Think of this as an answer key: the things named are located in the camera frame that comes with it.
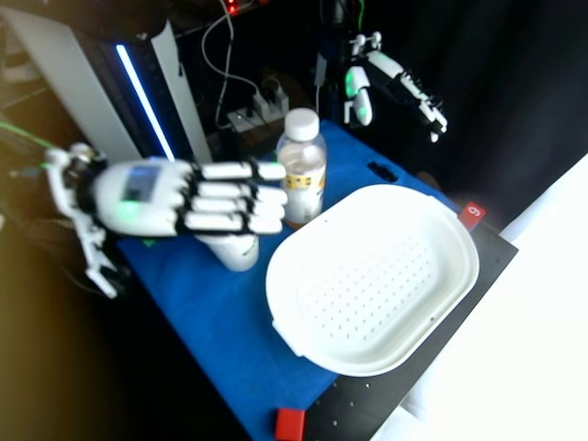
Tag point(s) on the clear drink bottle white cap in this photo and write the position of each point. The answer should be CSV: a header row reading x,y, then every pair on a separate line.
x,y
303,156

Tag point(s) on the white paper cup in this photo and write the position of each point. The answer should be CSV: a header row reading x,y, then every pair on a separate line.
x,y
236,257

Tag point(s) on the white perforated tray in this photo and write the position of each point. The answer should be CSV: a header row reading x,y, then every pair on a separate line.
x,y
367,285

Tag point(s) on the white adapter box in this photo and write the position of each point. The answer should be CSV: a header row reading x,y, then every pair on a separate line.
x,y
243,120

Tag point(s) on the white power strip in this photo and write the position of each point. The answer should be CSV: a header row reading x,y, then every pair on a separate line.
x,y
268,103

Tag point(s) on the blue table cloth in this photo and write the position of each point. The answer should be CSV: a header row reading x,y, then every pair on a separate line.
x,y
206,312

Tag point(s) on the grey hanging adapter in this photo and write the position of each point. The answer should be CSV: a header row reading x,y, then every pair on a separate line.
x,y
320,69

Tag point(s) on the red block with white number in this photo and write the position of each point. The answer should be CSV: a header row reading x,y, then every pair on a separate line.
x,y
473,213

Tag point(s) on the plain red block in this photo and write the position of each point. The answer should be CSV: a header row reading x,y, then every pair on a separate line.
x,y
289,423

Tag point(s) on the red indicator light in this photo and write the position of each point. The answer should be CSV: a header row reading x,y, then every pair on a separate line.
x,y
232,7

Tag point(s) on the white cloth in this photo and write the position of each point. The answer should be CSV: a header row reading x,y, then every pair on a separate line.
x,y
528,321

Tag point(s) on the white tower with blue light strip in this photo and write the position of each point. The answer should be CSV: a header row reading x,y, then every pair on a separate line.
x,y
69,92

